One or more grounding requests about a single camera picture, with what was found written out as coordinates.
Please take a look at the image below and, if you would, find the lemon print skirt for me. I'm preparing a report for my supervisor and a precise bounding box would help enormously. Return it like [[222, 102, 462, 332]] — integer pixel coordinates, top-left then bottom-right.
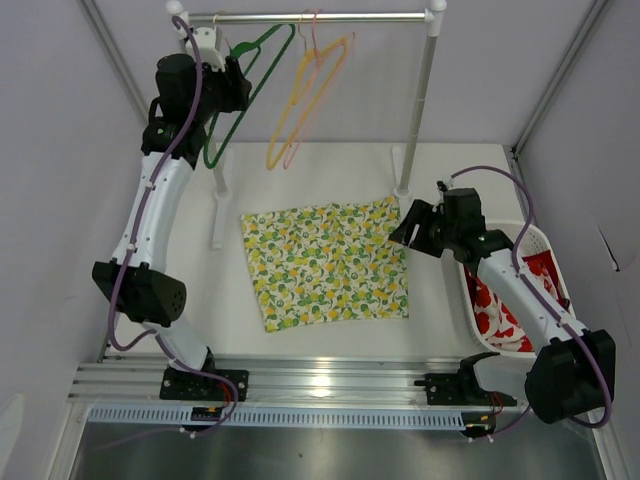
[[240, 197, 409, 333]]

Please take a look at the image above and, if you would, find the slotted grey cable duct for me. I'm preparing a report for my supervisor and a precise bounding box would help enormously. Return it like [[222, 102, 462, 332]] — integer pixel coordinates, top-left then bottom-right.
[[88, 404, 466, 431]]

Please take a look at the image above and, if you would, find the red poppy print skirt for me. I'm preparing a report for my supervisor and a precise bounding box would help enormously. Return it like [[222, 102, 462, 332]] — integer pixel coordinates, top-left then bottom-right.
[[463, 250, 570, 354]]

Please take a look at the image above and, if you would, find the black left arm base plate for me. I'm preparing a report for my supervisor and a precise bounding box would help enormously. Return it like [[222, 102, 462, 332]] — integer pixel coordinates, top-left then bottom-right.
[[159, 367, 249, 402]]

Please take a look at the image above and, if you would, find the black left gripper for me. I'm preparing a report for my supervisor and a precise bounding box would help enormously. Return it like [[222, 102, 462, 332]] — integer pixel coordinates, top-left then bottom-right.
[[191, 55, 251, 124]]

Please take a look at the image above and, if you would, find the yellow clothes hanger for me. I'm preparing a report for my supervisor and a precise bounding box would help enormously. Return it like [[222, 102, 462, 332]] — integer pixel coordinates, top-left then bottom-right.
[[266, 32, 355, 171]]

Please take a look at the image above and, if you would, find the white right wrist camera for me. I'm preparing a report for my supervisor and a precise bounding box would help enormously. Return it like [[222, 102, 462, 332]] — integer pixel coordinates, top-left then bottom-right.
[[436, 179, 453, 197]]

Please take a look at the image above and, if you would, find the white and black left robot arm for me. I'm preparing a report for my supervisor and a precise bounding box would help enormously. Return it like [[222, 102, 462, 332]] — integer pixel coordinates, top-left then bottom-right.
[[92, 54, 252, 400]]

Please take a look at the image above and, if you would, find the pink clothes hanger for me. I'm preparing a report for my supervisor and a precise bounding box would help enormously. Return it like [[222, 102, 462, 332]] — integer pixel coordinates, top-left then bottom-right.
[[278, 10, 356, 169]]

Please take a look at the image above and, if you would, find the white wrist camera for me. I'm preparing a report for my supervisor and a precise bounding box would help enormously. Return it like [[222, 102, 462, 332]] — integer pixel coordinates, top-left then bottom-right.
[[192, 27, 226, 71], [436, 179, 453, 197]]

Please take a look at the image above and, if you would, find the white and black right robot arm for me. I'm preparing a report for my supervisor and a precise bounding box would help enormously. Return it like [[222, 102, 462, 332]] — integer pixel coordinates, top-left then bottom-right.
[[389, 188, 616, 429]]

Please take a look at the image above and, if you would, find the white and silver clothes rack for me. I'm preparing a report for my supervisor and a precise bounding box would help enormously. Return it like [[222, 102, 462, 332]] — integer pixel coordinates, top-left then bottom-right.
[[166, 1, 447, 249]]

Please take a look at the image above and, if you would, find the green clothes hanger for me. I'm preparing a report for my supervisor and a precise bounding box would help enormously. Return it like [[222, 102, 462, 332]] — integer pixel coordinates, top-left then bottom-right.
[[202, 22, 296, 169]]

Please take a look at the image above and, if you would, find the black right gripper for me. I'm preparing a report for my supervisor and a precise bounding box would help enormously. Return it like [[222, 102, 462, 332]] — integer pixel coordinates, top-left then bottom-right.
[[389, 199, 459, 258]]

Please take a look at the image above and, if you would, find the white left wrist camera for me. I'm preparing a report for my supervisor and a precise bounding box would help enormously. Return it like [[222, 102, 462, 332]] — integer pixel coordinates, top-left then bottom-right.
[[192, 27, 226, 71]]

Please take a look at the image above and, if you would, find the aluminium mounting rail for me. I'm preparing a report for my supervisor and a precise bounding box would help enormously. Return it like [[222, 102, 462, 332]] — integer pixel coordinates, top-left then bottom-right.
[[66, 355, 612, 413]]

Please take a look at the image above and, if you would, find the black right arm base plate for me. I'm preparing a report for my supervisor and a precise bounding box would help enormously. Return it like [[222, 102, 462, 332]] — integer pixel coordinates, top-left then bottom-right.
[[414, 371, 517, 407]]

